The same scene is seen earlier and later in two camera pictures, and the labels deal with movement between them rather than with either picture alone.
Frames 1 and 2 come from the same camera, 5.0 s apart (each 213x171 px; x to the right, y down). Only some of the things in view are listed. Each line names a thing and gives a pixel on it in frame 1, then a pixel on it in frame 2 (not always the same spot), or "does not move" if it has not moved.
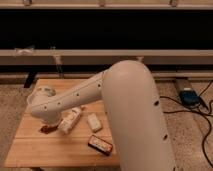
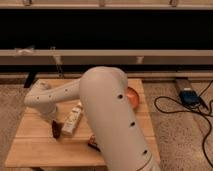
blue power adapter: [189, 98] does not move
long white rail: [105, 56] does not move
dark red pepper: [48, 129] → [56, 129]
